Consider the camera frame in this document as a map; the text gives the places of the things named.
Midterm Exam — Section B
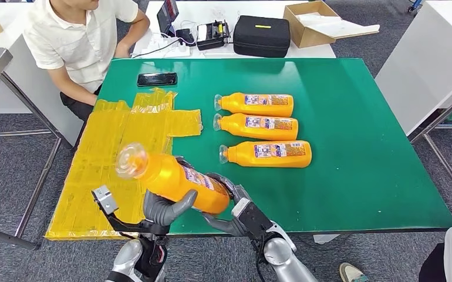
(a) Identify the open cardboard box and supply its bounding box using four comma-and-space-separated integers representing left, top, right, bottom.
283, 1, 338, 49

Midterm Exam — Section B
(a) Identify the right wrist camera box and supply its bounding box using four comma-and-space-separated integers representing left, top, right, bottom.
231, 197, 274, 240

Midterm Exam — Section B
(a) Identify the black tablet computer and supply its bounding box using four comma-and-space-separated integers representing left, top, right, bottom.
156, 0, 180, 38

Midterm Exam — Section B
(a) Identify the black power adapter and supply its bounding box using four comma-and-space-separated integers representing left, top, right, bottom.
175, 28, 197, 46

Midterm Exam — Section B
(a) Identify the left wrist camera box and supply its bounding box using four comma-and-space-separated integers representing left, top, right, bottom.
90, 185, 119, 216

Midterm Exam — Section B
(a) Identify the person's left hand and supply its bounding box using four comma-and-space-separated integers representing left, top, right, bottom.
114, 42, 133, 59

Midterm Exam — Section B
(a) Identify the black smartphone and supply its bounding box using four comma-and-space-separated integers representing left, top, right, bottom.
137, 72, 178, 87

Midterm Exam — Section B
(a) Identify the white paper sheet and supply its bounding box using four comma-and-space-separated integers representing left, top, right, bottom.
296, 14, 380, 40

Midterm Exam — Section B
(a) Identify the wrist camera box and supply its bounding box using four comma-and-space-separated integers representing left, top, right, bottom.
90, 185, 119, 216
231, 197, 274, 240

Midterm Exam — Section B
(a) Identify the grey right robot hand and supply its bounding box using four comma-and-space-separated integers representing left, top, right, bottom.
201, 173, 252, 237

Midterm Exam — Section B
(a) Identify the orange detergent bottle clear cap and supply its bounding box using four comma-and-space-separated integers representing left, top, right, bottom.
214, 92, 295, 118
115, 142, 231, 216
218, 140, 312, 169
213, 113, 299, 141

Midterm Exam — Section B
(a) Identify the black zip carrying case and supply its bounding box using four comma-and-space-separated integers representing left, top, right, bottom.
232, 15, 291, 58

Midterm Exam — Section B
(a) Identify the white table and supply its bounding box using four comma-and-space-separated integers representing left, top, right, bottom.
131, 0, 336, 59
374, 0, 452, 213
0, 3, 83, 147

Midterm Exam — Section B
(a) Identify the black power cable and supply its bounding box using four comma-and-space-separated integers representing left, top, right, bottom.
131, 36, 188, 59

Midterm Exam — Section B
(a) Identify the yellow plastic sheet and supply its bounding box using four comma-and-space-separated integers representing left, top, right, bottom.
45, 87, 204, 241

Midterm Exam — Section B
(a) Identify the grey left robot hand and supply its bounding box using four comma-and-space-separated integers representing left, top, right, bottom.
143, 156, 198, 227

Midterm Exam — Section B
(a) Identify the white power strip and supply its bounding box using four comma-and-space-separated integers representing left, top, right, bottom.
131, 33, 191, 59

